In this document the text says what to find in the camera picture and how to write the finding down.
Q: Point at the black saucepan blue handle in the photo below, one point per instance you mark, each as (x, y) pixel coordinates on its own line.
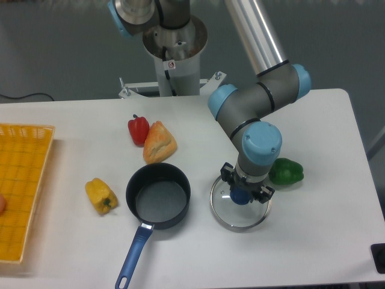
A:
(158, 195)

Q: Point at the black table corner device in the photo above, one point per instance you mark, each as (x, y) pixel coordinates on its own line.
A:
(378, 254)

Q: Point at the glass lid blue knob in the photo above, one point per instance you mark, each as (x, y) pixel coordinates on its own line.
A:
(232, 216)

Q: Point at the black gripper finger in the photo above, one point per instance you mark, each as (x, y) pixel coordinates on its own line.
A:
(263, 194)
(228, 175)

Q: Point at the red bell pepper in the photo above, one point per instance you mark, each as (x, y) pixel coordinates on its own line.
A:
(138, 128)

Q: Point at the yellow bell pepper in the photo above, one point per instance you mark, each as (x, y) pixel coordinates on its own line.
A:
(101, 196)

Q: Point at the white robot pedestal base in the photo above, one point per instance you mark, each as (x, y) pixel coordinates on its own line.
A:
(176, 56)

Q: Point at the orange bread pastry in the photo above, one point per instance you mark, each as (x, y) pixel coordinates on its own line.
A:
(159, 145)

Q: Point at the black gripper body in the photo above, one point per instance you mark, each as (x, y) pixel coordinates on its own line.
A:
(248, 183)

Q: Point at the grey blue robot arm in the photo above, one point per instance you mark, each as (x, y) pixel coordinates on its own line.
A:
(240, 113)

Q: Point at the green bell pepper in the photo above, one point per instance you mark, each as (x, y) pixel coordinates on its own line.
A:
(286, 172)

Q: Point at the yellow woven basket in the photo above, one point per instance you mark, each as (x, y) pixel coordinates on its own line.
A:
(24, 153)

